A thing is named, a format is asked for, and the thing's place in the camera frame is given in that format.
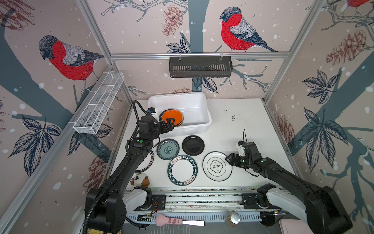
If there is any green red rim plate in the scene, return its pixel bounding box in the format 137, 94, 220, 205
158, 109, 185, 128
135, 150, 154, 174

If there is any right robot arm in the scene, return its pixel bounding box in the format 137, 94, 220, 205
226, 141, 353, 234

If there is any pink tray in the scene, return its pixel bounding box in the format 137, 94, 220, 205
279, 219, 313, 234

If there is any white plate black emblem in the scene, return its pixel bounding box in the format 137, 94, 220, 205
202, 151, 232, 182

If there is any teal patterned small plate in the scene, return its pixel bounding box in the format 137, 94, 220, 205
156, 138, 180, 160

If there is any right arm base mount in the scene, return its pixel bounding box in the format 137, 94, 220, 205
240, 193, 261, 210

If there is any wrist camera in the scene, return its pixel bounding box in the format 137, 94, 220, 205
236, 140, 246, 157
147, 107, 156, 115

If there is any green rim lettered plate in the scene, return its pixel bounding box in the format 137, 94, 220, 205
167, 155, 198, 186

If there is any brown white plush toy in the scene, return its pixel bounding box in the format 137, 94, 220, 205
130, 173, 151, 187

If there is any white plastic bin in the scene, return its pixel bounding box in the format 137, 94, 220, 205
148, 92, 212, 138

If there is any white wire mesh basket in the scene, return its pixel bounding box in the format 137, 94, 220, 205
73, 71, 124, 134

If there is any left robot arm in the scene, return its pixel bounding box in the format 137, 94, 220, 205
82, 100, 175, 234

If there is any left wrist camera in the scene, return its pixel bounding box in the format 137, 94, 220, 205
147, 107, 156, 115

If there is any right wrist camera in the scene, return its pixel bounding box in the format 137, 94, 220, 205
236, 140, 246, 157

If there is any black hanging shelf basket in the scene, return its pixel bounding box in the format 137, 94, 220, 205
169, 56, 233, 78

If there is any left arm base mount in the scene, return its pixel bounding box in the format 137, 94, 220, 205
136, 195, 166, 211

